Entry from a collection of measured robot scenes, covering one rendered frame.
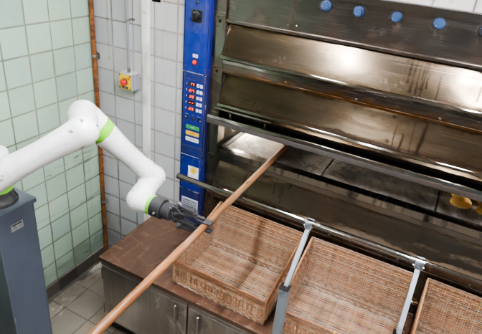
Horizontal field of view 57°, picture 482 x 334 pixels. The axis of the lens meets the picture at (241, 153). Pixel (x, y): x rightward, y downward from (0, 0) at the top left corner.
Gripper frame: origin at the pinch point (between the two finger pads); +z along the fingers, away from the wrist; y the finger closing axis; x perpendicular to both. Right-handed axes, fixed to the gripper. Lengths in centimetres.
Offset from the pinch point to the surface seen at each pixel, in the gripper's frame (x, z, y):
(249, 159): -68, -12, 1
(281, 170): -68, 8, 2
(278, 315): -7, 36, 39
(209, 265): -40, -18, 60
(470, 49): -68, 79, -77
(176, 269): -19, -26, 51
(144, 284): 41.9, 1.1, -0.8
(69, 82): -48, -123, -24
